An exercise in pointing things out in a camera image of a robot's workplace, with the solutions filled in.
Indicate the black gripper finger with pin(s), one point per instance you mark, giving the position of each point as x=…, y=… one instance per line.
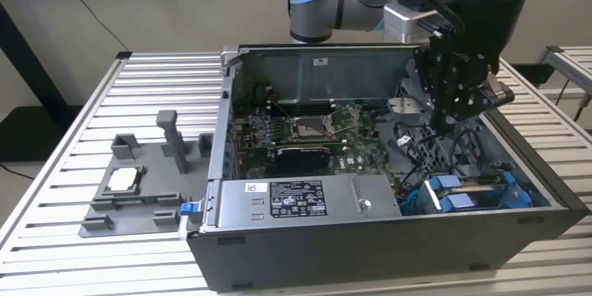
x=439, y=84
x=472, y=102

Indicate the metal slat side table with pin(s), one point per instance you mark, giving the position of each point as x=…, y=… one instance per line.
x=574, y=63

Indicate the green motherboard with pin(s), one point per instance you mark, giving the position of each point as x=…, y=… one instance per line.
x=360, y=136

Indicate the white sticker label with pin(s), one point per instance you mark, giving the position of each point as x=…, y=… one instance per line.
x=320, y=61

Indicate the CPU socket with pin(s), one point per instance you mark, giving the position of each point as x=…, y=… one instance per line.
x=307, y=133

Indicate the black open PC case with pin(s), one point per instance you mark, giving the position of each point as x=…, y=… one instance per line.
x=324, y=258

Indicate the silver power supply box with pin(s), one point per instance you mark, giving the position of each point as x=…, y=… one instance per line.
x=240, y=213

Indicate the blue case latch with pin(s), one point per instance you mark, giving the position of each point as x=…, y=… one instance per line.
x=186, y=208

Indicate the grey parts rack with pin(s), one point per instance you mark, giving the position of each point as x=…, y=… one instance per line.
x=152, y=171

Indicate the silver CPU chip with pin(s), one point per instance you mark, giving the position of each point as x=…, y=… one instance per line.
x=123, y=180

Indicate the black stand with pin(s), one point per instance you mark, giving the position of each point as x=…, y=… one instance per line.
x=28, y=129

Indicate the round grey wrist camera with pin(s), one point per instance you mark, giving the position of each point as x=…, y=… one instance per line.
x=499, y=93

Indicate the silver drive bracket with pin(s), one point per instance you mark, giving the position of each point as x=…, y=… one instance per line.
x=410, y=107

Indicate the silver wrist camera block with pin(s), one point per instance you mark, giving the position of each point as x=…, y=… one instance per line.
x=407, y=18

